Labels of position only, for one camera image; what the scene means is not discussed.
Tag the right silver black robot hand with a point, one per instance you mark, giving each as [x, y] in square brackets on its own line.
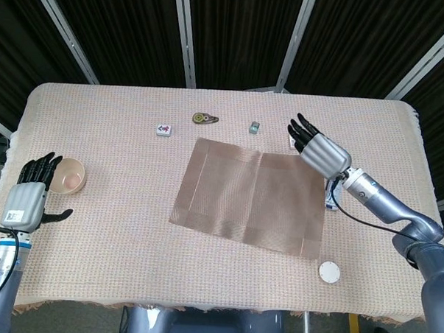
[325, 154]

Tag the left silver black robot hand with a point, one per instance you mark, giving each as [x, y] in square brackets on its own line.
[23, 205]

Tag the pink beige bowl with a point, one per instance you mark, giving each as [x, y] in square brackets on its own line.
[70, 178]

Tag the brown woven placemat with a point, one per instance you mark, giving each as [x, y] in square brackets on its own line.
[250, 197]

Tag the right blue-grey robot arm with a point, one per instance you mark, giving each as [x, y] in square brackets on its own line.
[434, 279]

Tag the small white printed box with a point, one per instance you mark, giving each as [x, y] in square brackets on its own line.
[291, 144]

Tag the blue white toothpaste tube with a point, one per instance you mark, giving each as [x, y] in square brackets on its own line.
[332, 201]

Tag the small green eraser block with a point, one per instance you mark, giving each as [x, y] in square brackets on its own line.
[254, 127]

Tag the black pleated curtain panel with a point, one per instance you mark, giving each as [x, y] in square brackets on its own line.
[121, 33]
[14, 35]
[238, 38]
[442, 109]
[360, 43]

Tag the white round lid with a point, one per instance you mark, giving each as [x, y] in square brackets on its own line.
[329, 271]

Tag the beige waffle-weave tablecloth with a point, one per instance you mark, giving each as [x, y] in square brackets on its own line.
[129, 262]

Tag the olive correction tape dispenser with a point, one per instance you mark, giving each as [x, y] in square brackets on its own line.
[203, 119]

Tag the white mahjong tile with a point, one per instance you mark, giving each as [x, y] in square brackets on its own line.
[164, 129]

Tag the metal table leg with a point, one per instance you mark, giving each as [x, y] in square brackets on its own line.
[306, 330]

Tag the blue-grey robot torso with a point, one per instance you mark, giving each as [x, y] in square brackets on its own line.
[200, 328]

